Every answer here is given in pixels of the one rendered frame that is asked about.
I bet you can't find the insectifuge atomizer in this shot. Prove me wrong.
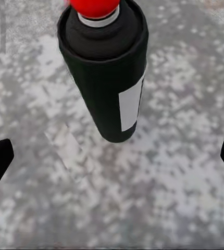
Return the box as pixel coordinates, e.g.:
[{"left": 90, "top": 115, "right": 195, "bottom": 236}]
[{"left": 58, "top": 0, "right": 149, "bottom": 142}]

